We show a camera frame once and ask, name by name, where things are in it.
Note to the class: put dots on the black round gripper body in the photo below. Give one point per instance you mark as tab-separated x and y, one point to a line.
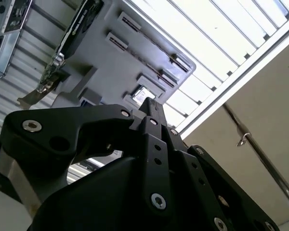
98	199

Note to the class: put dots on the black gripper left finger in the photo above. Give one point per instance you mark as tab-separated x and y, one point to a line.
62	130

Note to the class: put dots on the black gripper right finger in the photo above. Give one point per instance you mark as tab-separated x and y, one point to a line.
197	173

